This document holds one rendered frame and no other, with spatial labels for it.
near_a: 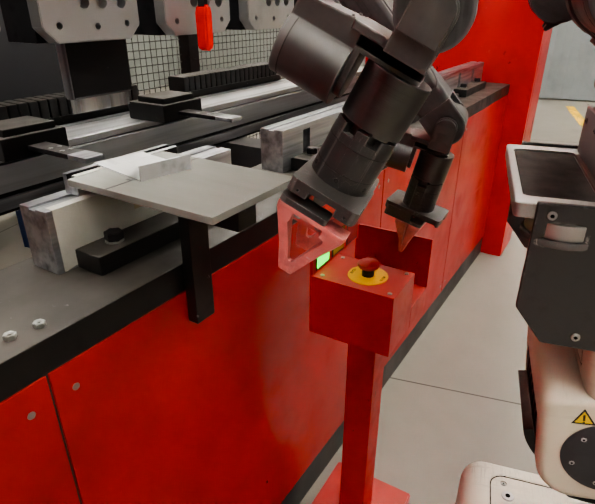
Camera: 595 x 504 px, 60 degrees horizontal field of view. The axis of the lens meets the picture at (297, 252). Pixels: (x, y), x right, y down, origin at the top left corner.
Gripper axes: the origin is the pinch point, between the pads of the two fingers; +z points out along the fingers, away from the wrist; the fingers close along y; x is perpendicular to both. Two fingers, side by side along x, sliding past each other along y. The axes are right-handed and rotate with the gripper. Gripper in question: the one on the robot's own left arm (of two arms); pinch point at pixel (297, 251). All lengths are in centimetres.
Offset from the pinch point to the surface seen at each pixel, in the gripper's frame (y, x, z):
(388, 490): -49, 47, 74
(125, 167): -18.0, -29.2, 14.2
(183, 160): -19.9, -22.0, 9.1
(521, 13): -225, 19, -30
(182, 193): -11.0, -17.2, 8.3
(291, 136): -64, -18, 14
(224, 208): -7.8, -10.6, 4.9
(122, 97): -24.0, -36.0, 7.7
